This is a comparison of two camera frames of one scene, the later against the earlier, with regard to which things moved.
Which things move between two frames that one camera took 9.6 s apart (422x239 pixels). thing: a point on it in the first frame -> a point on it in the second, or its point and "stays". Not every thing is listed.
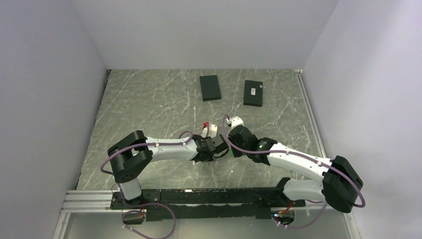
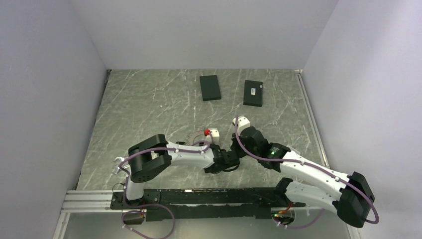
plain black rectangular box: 210,87 stays
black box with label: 253,93 stays
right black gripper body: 237,153 stays
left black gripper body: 211,159 -> 211,172
